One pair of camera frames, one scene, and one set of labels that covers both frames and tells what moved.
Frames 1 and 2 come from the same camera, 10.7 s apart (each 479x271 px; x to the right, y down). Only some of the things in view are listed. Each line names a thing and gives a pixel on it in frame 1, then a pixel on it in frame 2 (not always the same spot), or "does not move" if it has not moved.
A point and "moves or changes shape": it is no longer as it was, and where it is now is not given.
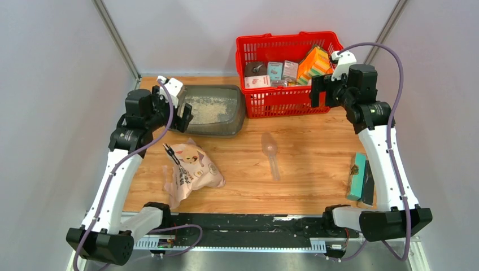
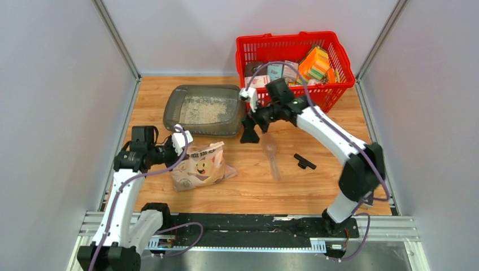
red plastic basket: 283,100 does not move
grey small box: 290,71 does not move
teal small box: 274,69 does not move
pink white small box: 257,81 does not move
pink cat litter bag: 197,170 moves or changes shape
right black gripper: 323,83 → 249,135
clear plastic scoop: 270,147 does not move
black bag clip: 170,152 moves or changes shape
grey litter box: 218,110 does not move
